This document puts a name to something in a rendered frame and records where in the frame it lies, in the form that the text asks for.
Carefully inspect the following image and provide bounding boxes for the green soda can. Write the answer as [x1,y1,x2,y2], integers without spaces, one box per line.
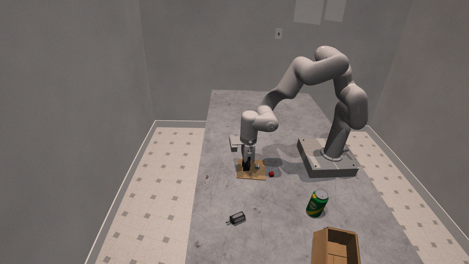
[306,188,329,217]

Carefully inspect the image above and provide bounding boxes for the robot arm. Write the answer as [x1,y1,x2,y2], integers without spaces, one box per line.
[229,46,368,162]

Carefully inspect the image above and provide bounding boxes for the open brown cardboard box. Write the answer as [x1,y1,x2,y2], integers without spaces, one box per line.
[311,227,361,264]

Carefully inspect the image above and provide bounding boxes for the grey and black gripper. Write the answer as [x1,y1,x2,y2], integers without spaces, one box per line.
[241,143,256,171]

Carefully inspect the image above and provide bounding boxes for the tan mat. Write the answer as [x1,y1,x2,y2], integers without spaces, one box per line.
[236,158,266,180]

